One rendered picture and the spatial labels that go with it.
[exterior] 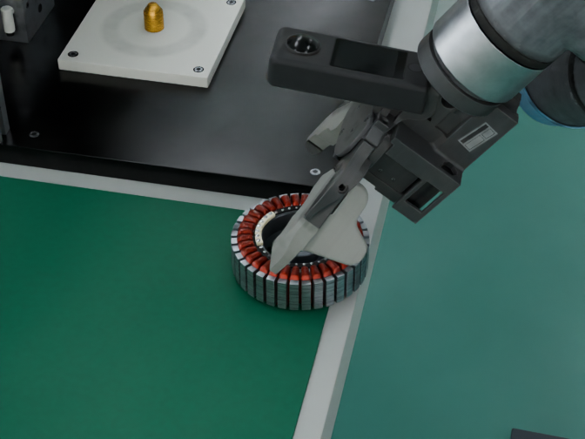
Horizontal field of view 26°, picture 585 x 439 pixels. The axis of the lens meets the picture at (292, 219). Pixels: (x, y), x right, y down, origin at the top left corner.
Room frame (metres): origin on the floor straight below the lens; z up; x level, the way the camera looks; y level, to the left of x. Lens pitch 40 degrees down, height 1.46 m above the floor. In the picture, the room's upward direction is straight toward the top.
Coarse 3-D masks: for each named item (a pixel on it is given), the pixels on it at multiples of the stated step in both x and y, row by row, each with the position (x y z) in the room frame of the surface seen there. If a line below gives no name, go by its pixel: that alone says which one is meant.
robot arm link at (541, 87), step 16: (560, 64) 0.78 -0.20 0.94; (544, 80) 0.79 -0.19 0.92; (560, 80) 0.77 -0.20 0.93; (528, 96) 0.81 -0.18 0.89; (544, 96) 0.79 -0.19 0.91; (560, 96) 0.77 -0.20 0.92; (576, 96) 0.75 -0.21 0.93; (528, 112) 0.82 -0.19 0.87; (544, 112) 0.80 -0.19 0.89; (560, 112) 0.78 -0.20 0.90; (576, 112) 0.76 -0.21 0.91; (576, 128) 0.79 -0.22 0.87
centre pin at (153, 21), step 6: (150, 6) 1.08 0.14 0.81; (156, 6) 1.08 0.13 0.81; (144, 12) 1.08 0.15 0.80; (150, 12) 1.08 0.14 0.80; (156, 12) 1.08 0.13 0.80; (162, 12) 1.08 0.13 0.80; (144, 18) 1.08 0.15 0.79; (150, 18) 1.08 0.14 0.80; (156, 18) 1.08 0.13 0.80; (162, 18) 1.08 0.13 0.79; (150, 24) 1.08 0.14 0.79; (156, 24) 1.08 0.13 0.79; (162, 24) 1.08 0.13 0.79; (150, 30) 1.08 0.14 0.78; (156, 30) 1.08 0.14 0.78
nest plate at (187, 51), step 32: (96, 0) 1.14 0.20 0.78; (128, 0) 1.14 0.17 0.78; (160, 0) 1.14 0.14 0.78; (192, 0) 1.14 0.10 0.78; (224, 0) 1.14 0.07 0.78; (96, 32) 1.08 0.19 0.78; (128, 32) 1.08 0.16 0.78; (160, 32) 1.08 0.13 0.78; (192, 32) 1.08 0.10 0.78; (224, 32) 1.08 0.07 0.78; (64, 64) 1.03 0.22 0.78; (96, 64) 1.02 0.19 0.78; (128, 64) 1.02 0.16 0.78; (160, 64) 1.02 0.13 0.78; (192, 64) 1.02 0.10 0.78
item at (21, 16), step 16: (0, 0) 1.08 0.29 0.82; (16, 0) 1.08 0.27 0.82; (32, 0) 1.10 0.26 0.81; (48, 0) 1.13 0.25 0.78; (0, 16) 1.08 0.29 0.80; (16, 16) 1.08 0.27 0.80; (32, 16) 1.09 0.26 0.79; (0, 32) 1.08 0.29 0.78; (16, 32) 1.08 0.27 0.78; (32, 32) 1.09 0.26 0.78
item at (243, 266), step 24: (240, 216) 0.79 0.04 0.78; (264, 216) 0.79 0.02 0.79; (288, 216) 0.80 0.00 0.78; (240, 240) 0.76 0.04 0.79; (264, 240) 0.78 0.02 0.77; (240, 264) 0.74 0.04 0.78; (264, 264) 0.73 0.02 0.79; (288, 264) 0.73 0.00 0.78; (312, 264) 0.73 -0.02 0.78; (336, 264) 0.73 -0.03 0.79; (360, 264) 0.74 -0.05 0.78; (264, 288) 0.72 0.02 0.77; (288, 288) 0.72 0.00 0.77; (312, 288) 0.72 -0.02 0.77; (336, 288) 0.72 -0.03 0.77
